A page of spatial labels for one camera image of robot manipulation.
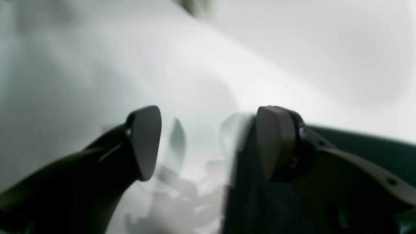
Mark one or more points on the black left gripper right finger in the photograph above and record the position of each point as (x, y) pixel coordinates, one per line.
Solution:
(344, 193)

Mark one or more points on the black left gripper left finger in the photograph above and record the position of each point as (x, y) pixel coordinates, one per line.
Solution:
(78, 194)

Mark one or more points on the black T-shirt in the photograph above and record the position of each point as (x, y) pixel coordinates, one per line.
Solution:
(257, 206)

